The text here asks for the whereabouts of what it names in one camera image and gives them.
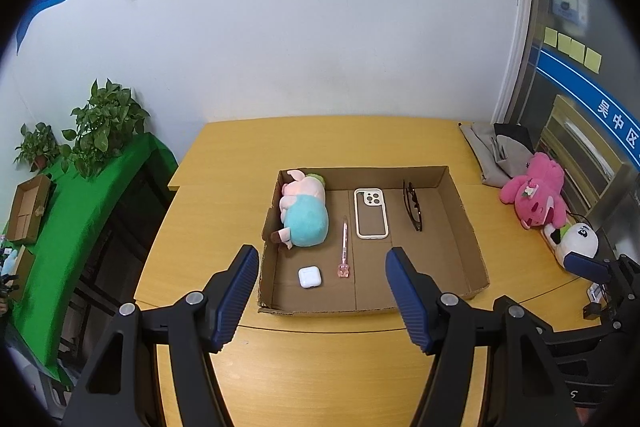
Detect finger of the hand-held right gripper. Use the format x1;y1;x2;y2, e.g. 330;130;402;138
565;253;640;338

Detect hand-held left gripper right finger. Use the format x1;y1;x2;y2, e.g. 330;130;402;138
385;246;586;427

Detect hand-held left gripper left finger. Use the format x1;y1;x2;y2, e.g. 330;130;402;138
62;244;261;427

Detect brown cardboard box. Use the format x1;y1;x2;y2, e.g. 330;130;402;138
256;165;491;317

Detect white earbuds case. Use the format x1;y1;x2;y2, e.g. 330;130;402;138
297;264;324;289

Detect pink pen with bear charm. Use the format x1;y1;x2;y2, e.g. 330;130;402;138
335;216;352;280

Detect black sunglasses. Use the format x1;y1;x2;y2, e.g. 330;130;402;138
402;179;425;233

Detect white clear phone case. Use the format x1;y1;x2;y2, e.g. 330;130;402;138
353;187;390;240

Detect white panda plush toy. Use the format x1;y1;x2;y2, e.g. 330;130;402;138
542;221;600;269

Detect small black white gadget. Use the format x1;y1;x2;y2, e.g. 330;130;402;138
583;284;609;321

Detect pink bear plush toy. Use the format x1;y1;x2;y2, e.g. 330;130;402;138
499;151;570;231

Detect pink pig plush toy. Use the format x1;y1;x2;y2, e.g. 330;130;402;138
269;169;331;251

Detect grey cloth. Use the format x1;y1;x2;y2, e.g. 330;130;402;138
458;120;536;188

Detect green cloth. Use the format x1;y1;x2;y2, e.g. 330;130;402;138
9;132;179;371

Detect large potted green plant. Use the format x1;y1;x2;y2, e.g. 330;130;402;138
69;79;151;178

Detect small cardboard box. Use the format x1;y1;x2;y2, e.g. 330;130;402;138
9;246;36;303
4;176;54;244

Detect small potted green plant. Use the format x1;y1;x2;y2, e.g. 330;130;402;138
14;122;61;173

